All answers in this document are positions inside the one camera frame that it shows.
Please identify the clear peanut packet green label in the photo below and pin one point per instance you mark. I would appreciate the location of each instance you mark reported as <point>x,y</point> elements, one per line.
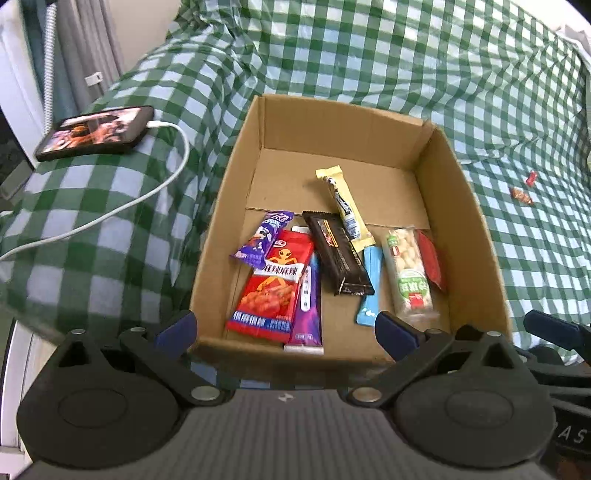
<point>411,272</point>

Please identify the dark brown chocolate bar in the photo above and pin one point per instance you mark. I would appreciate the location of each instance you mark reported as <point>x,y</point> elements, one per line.
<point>339,254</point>

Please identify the purple chocolate packet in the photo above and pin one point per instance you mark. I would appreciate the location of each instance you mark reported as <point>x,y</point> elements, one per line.
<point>261,240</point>

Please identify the cardboard box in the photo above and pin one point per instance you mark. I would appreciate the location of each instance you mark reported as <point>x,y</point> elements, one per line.
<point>332,157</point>

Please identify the white curtain clip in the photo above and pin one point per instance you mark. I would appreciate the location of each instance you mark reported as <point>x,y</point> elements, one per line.
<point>93,78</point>

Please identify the white bedding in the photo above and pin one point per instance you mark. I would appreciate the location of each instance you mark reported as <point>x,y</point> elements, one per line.
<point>579,39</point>

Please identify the light blue snack bar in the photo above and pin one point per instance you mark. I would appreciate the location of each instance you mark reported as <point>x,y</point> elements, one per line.
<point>371,286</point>

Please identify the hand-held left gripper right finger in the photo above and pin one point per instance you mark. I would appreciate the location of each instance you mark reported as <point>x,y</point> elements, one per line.
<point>395,331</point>

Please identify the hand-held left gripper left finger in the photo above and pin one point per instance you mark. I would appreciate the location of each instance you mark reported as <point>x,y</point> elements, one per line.
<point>178,330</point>

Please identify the green checkered blanket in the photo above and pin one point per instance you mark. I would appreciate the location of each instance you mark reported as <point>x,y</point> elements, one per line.
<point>369,46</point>

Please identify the small red snack packet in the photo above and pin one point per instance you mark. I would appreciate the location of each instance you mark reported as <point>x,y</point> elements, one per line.
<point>434,263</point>

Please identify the yellow white snack bar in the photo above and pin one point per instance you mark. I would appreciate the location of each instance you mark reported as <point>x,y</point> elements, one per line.
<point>341,198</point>

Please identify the large red peanut packet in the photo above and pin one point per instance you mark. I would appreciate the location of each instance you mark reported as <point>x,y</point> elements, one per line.
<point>272,290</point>

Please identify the grey curtain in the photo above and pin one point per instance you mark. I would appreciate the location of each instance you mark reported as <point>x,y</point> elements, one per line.
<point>92,37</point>

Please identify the small gold brown candy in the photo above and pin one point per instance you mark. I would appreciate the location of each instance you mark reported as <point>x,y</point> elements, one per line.
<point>521,196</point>

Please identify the dark reflective furniture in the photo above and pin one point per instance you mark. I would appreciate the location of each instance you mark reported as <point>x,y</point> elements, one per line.
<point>11,161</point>

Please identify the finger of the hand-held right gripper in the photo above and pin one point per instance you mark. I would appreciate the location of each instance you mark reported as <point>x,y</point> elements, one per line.
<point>549,325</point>

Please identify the small red candy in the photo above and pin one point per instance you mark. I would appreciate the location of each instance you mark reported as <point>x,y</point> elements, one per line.
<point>532,178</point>

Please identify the purple stick snack packet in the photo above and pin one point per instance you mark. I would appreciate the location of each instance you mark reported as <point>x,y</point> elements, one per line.
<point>308,314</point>

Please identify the black smartphone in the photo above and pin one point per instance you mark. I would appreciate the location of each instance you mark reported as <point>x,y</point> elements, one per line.
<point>92,131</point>

